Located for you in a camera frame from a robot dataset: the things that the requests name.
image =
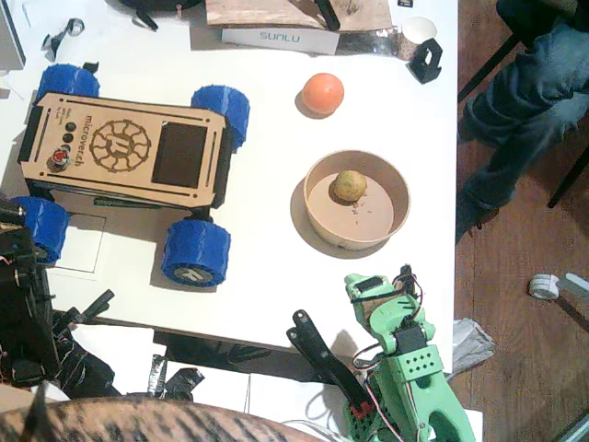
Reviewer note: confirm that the red button with paper wrap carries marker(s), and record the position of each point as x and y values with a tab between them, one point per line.
59	156

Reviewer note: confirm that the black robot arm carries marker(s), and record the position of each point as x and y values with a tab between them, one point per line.
23	322

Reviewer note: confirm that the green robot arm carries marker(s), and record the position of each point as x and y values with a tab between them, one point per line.
414	368

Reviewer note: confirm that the blue rover wheel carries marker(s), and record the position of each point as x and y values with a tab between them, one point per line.
223	115
69	80
195	253
43	230

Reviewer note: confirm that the glossy black clamp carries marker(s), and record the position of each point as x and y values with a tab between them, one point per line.
99	301
326	359

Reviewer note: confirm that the white sheet with outlined rectangle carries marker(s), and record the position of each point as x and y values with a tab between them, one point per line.
83	248

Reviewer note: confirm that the round brown paper bowl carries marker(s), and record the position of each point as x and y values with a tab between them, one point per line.
354	221

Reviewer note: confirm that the grey crumpled plastic bag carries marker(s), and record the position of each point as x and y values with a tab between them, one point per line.
471	350

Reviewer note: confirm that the yellowish round fruit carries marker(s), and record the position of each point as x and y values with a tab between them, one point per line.
349	186

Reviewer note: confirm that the wooden microrover car body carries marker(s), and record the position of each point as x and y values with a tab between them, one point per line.
138	114

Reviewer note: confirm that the orange fruit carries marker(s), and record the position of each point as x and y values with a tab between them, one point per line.
323	93

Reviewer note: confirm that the brown streaked hair head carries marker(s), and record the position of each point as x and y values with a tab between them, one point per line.
138	421

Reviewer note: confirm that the black plastic holder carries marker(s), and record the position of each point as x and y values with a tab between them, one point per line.
414	69

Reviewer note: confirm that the seated person in jeans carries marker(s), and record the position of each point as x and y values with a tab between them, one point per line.
520	115

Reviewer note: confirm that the shiny dark foil wrapper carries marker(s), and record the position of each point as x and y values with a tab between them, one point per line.
373	43

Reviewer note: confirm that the white SUNLU box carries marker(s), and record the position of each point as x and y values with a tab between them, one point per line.
276	39

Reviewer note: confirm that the white paper cup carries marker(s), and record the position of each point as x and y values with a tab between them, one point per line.
419	30

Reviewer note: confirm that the black bag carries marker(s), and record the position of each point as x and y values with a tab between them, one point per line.
152	3

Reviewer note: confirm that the black plastic stand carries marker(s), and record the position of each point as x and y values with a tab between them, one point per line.
329	16

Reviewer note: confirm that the brown wooden board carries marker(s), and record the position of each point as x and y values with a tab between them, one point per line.
276	14

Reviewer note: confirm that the small dark card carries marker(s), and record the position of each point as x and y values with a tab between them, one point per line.
405	3

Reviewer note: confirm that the black round rocker switch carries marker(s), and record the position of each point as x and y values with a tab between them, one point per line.
68	138
70	126

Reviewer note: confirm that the small black bracket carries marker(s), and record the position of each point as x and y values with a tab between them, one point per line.
93	66

